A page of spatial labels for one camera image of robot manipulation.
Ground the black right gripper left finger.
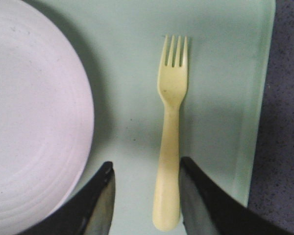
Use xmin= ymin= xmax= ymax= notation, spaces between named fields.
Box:
xmin=22 ymin=162 xmax=115 ymax=235

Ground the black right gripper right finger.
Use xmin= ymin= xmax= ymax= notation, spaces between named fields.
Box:
xmin=180 ymin=157 xmax=289 ymax=235

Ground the cream round plate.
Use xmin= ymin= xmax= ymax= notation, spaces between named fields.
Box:
xmin=0 ymin=0 xmax=94 ymax=235

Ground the yellow plastic fork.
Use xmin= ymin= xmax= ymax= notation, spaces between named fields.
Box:
xmin=152 ymin=36 xmax=188 ymax=232

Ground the light green plastic tray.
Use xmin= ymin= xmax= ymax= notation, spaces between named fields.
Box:
xmin=29 ymin=0 xmax=275 ymax=235

